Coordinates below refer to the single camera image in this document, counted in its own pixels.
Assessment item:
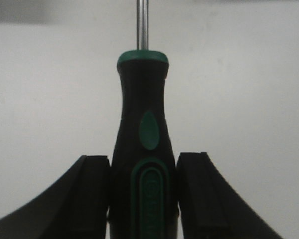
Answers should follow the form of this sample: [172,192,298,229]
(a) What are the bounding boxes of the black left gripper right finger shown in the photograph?
[177,152,281,239]

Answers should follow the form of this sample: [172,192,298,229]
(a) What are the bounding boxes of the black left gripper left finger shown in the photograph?
[0,155,110,239]

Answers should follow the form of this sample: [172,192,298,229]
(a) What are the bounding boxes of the green black screwdriver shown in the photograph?
[109,0,179,239]

